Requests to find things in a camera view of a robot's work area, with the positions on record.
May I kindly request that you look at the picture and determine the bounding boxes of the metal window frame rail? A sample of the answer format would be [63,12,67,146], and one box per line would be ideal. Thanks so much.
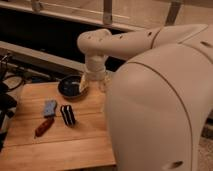
[0,0,213,43]

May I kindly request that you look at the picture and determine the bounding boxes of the red brown pocket knife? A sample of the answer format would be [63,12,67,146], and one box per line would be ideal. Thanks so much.
[35,118,54,137]

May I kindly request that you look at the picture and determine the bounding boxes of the blue eraser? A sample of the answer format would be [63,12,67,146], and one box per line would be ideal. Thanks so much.
[43,100,57,117]

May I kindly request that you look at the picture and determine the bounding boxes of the black equipment with cables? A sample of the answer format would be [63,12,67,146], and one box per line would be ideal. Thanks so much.
[0,53,24,152]

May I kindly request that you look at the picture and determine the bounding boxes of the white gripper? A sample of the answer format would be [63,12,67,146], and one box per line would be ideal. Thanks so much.
[79,55,108,93]

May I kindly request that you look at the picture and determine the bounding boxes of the black white striped block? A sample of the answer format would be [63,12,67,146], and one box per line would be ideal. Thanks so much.
[60,105,76,126]

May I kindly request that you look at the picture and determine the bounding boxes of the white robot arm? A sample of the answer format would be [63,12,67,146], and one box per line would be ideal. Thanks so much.
[77,24,213,171]

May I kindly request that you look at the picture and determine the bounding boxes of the black round bowl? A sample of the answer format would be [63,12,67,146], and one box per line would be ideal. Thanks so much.
[58,75,88,99]

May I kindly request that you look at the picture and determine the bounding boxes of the clear glass bottle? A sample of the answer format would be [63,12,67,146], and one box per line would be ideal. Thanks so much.
[99,73,111,93]

